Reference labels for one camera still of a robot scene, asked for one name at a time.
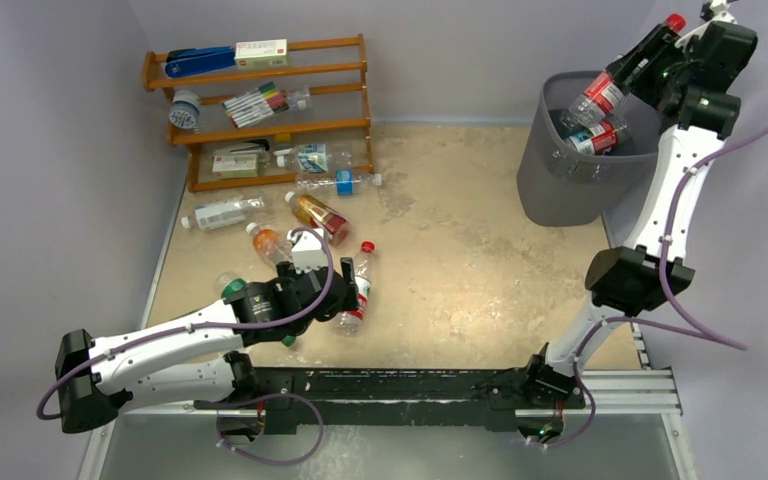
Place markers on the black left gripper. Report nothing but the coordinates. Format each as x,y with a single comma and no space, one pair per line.
349,302

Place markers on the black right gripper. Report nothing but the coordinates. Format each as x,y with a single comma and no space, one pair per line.
640,67

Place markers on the red cap water bottle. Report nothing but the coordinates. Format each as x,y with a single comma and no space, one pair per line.
350,321

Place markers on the red label tea bottle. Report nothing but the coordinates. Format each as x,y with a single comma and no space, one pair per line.
315,213

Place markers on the red cap scenic bottle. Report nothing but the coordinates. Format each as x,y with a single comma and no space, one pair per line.
612,84

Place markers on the orange juice bottle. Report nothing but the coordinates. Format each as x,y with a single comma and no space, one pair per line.
271,246

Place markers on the green label water bottle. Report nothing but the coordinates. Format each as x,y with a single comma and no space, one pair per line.
227,283

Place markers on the red scenic label bottle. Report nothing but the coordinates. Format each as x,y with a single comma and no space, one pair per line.
600,139

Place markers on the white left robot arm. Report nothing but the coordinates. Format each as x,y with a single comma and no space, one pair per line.
195,356

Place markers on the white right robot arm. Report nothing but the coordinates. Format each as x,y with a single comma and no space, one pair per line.
648,268

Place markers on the grey mesh waste bin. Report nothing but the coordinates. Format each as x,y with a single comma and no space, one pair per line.
559,187

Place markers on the clear bottle blue label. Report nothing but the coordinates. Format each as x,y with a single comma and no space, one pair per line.
341,183

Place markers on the blue white label bottle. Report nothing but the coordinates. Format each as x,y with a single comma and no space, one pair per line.
316,157

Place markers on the clear bottle white label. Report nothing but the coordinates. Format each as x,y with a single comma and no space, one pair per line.
224,213

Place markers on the green white carton box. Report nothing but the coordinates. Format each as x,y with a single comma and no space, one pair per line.
239,165

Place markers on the pack of coloured markers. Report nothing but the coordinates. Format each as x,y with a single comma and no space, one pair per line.
255,105

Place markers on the white red box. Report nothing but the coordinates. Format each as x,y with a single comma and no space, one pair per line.
264,54

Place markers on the blue stapler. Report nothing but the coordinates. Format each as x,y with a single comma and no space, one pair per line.
195,61

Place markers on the wooden shelf rack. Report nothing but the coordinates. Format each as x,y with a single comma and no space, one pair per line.
308,58

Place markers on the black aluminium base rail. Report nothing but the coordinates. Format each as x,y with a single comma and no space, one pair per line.
497,400

